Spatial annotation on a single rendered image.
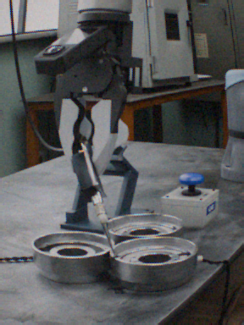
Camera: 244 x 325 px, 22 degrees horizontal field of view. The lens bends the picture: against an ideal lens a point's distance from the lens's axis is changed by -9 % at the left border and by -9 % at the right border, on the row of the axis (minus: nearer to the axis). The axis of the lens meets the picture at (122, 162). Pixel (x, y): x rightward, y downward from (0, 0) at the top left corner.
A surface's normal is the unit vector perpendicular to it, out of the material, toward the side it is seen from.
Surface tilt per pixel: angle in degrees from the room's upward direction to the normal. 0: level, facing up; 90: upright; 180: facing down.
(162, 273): 90
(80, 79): 82
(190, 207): 90
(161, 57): 90
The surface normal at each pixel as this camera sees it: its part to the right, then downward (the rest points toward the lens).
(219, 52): -0.47, 0.19
